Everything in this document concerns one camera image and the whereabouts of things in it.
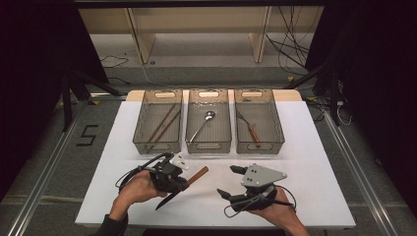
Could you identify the silver metal spoon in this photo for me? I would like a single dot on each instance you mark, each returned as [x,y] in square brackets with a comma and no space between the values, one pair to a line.
[208,115]

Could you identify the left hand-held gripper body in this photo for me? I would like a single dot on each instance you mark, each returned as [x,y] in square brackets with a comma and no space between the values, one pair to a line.
[167,177]

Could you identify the dark wooden chopstick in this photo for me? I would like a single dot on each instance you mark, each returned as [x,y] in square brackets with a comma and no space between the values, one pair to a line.
[165,129]
[162,123]

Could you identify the black metal stand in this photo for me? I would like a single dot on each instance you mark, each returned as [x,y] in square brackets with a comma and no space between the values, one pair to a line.
[333,98]
[67,108]

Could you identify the yellow tape piece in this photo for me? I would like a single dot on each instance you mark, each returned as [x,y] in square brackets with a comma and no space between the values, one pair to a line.
[290,78]
[95,102]

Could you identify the smoky clear plastic bin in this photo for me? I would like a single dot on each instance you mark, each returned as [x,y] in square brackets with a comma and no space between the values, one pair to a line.
[208,147]
[268,131]
[157,147]

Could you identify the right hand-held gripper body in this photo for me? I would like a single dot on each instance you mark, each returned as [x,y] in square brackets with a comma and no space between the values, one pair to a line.
[262,175]

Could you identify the light wooden desk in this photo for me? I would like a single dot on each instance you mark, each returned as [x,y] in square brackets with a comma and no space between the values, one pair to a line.
[196,19]

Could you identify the black overhead bar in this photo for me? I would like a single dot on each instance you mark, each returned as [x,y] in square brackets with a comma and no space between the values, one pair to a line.
[196,3]

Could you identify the aluminium floor rail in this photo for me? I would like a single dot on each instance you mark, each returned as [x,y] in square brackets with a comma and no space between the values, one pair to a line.
[360,177]
[42,183]

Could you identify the person's left hand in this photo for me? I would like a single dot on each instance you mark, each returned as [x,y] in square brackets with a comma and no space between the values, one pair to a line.
[137,190]

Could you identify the person's right hand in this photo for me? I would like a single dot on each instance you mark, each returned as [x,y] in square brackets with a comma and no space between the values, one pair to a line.
[285,213]

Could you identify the white table cover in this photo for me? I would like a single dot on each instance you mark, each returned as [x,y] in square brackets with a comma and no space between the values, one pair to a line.
[213,209]

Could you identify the black curtain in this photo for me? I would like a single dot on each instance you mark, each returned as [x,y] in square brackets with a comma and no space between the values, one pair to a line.
[383,98]
[32,82]

